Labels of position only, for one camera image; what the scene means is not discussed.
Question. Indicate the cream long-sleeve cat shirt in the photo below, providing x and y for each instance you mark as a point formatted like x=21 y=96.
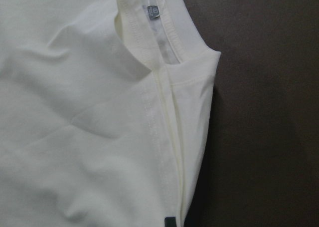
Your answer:
x=104 y=112

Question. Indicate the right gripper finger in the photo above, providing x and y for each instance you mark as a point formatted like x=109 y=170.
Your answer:
x=170 y=218

